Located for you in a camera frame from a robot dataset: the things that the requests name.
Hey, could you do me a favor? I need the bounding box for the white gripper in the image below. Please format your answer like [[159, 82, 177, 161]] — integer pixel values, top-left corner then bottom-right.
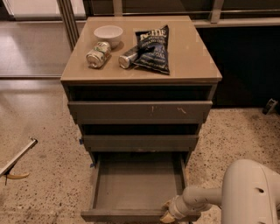
[[160, 195, 189, 224]]

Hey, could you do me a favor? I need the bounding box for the grey bottom drawer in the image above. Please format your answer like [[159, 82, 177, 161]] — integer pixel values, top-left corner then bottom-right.
[[81, 152, 186, 223]]

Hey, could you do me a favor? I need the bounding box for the grey drawer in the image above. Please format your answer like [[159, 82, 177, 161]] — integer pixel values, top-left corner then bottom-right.
[[83, 135, 199, 152], [68, 101, 212, 124], [81, 152, 186, 223]]

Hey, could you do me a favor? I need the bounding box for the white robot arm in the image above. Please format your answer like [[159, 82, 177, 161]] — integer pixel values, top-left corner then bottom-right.
[[160, 159, 280, 224]]

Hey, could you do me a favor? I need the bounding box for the grey middle drawer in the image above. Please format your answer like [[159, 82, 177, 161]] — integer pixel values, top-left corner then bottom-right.
[[83, 135, 199, 152]]

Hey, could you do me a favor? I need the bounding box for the grey drawer cabinet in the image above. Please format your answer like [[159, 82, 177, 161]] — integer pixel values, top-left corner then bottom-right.
[[61, 16, 222, 160]]

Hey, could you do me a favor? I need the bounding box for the grey top drawer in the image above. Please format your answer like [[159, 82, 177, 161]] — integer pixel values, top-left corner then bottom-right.
[[68, 101, 212, 124]]

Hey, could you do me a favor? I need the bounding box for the yellow curved piece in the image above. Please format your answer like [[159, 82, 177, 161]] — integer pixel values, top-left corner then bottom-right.
[[5, 173, 30, 179]]

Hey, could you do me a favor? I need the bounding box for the dark silver can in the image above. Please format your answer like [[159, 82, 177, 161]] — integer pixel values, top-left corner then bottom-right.
[[118, 46, 139, 69]]

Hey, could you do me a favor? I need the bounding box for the black kettle chips bag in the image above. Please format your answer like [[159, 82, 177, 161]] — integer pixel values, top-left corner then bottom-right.
[[134, 25, 170, 74]]

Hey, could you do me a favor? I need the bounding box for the metal bar on left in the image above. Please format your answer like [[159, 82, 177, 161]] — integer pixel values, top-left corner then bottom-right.
[[0, 137, 38, 177]]

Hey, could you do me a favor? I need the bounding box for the green soda can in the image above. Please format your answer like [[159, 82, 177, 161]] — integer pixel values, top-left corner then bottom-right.
[[86, 41, 111, 68]]

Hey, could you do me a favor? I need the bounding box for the white bowl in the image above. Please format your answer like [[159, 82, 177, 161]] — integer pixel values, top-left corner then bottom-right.
[[94, 25, 123, 49]]

